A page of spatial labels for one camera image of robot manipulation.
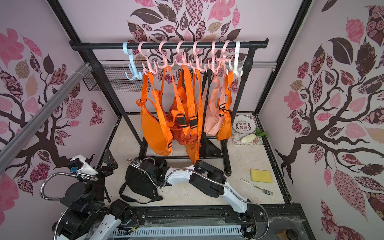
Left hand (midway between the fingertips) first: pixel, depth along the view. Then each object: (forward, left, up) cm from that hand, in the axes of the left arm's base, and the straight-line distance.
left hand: (101, 157), depth 62 cm
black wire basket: (+96, +36, -24) cm, 106 cm away
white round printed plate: (+42, -78, -29) cm, 93 cm away
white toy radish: (+28, -77, -26) cm, 86 cm away
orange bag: (+18, -19, -1) cm, 27 cm away
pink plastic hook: (+73, -5, +2) cm, 74 cm away
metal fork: (-6, -80, -30) cm, 85 cm away
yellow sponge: (+3, -79, -30) cm, 85 cm away
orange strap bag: (+16, -39, -19) cm, 46 cm away
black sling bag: (+12, -47, -15) cm, 51 cm away
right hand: (+6, -8, -25) cm, 27 cm away
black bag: (-3, -10, -22) cm, 24 cm away
